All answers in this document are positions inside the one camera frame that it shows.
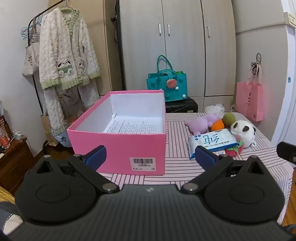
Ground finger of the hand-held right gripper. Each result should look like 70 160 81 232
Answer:
277 141 296 165

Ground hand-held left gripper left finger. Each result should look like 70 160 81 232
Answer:
30 145 119 194

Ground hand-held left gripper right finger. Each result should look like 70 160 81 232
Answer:
180 146 269 193

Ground blue white wipes pack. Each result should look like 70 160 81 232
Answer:
187 128 239 160

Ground pink cardboard box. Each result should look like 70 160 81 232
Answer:
67 90 167 176

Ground red strawberry plush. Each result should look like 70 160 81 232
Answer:
223 140 244 158

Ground orange plush ball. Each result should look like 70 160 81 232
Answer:
211 119 225 132

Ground panda plush toy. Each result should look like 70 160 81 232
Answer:
230 120 258 149

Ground green plush ball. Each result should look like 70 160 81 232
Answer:
222 112 236 127

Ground white mesh bath pouf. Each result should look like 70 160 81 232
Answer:
205 104 225 114

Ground pink striped tablecloth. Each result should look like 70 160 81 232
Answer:
99 112 294 226

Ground purple fluffy cloth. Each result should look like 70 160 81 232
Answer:
184 113 223 135

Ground printed paper sheet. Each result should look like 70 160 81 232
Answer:
102 111 163 134

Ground black suitcase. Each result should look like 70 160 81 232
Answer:
165 96 199 113

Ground brown paper bag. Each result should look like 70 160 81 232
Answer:
40 113 60 146

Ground white door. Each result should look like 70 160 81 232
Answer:
270 0 296 149

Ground fluffy white pajama pants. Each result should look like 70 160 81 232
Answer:
43 80 100 147

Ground pink shopping bag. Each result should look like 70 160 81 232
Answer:
236 62 264 122

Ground wooden nightstand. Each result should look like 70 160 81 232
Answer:
0 137 35 195

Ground teal felt handbag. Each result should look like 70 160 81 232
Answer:
146 55 188 102

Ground orange drink bottle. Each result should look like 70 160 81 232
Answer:
0 128 11 149

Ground red plaid basket bag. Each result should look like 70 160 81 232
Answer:
0 115 12 139

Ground light grey wardrobe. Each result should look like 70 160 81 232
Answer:
115 0 237 114

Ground fluffy white green pajama jacket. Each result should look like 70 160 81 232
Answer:
39 6 101 90

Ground beige canvas tote bag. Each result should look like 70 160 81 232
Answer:
22 17 42 77

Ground black clothes rack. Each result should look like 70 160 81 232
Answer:
27 0 66 113

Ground black hair ties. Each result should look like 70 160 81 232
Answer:
251 53 262 76

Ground blue wire hanger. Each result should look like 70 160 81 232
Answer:
21 14 42 41

